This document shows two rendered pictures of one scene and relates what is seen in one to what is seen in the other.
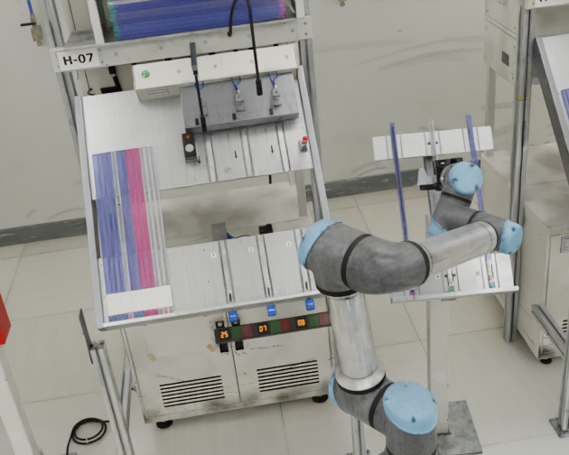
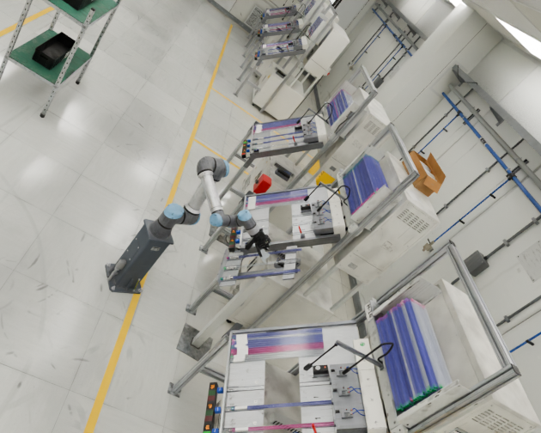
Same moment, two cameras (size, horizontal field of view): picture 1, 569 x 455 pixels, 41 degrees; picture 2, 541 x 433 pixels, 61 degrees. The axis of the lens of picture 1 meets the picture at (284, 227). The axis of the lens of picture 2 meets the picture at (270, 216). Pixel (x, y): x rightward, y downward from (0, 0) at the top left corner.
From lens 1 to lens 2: 2.97 m
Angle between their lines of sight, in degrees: 62
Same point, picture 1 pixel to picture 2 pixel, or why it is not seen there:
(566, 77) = (330, 332)
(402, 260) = (202, 162)
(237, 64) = (336, 210)
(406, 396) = (177, 208)
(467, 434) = (187, 350)
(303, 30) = (350, 226)
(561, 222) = (268, 370)
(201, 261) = (262, 216)
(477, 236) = (213, 199)
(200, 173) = (295, 213)
